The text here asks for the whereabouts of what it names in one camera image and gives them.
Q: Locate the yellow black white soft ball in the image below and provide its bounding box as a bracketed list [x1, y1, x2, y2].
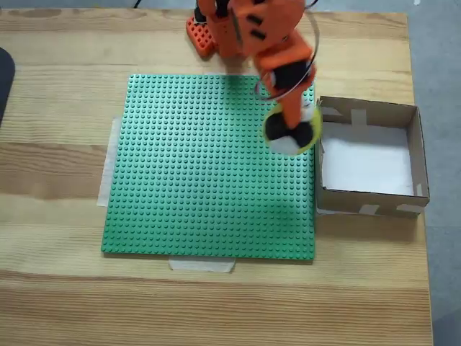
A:
[262, 102, 323, 156]

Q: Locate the brown cardboard box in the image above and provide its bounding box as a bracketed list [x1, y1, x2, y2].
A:
[315, 95, 431, 219]

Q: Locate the white paper sheet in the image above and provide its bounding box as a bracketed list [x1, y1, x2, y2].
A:
[320, 121, 414, 198]

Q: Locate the green studded baseplate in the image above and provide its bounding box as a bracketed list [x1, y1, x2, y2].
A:
[100, 74, 317, 264]

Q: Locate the short masking tape strip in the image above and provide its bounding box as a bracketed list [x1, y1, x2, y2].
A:
[168, 257, 237, 274]

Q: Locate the wide masking tape strip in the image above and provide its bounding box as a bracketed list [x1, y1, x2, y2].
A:
[97, 117, 123, 208]

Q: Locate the black rounded flat object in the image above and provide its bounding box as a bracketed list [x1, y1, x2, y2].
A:
[0, 46, 17, 127]

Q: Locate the thin gripper motor cable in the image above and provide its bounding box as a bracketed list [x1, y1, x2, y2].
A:
[254, 0, 321, 102]

